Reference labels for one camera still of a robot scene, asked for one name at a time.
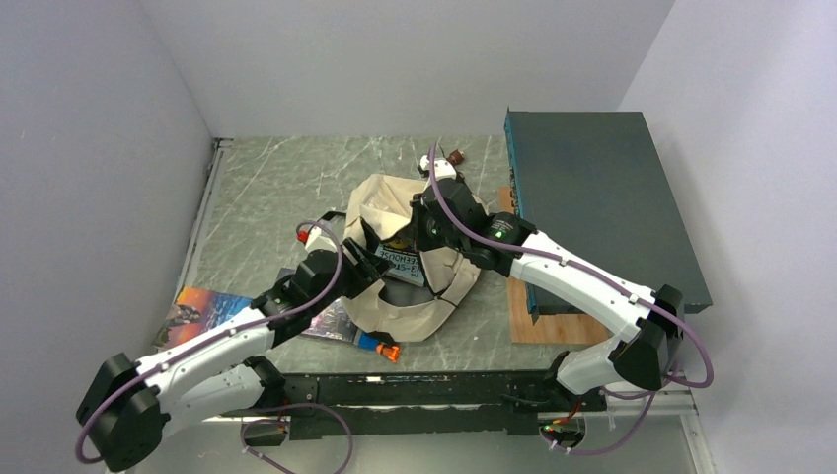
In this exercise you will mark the dark network switch box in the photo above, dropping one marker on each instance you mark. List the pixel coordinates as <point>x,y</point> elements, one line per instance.
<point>593,181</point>

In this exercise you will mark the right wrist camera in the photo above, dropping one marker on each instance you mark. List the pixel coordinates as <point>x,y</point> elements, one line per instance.
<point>442,169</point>

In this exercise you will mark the dark glossy paperback book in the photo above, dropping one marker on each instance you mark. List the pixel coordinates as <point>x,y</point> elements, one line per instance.
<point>333,324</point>

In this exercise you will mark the beige canvas backpack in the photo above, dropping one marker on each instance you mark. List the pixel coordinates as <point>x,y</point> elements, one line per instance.
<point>421,289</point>

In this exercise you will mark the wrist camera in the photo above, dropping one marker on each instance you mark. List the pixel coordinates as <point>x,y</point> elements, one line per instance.
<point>442,169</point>
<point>314,238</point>

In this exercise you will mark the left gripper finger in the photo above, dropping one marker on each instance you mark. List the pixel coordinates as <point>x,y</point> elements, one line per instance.
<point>371,268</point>
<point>352,251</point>

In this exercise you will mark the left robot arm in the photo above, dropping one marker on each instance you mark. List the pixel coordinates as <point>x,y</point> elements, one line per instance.
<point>131,405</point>

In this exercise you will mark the orange pencil sharpener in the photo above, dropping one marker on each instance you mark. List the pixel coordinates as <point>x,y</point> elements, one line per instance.
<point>390,352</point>

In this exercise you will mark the blue Jane Eyre book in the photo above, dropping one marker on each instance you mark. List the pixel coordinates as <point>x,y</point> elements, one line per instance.
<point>194,312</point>

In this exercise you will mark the blue eraser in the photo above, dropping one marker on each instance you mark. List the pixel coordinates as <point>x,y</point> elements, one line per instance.
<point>366,342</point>

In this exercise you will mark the treehouse paperback book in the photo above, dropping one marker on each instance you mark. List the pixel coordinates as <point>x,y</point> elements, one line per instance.
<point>405,265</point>

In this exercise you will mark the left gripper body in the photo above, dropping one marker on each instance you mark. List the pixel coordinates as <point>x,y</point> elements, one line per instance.
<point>347,283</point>

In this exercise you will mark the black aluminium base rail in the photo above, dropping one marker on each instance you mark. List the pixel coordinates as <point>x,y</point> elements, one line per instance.
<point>514,402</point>

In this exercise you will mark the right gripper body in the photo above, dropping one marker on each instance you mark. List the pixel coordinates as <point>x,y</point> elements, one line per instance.
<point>428,234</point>

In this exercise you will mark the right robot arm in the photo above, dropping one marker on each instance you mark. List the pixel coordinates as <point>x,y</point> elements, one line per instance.
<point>644,329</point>

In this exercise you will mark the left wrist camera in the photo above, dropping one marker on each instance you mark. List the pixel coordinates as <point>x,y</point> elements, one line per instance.
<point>314,238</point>

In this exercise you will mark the wooden board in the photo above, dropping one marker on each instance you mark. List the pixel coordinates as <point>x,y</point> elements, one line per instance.
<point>567,329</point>

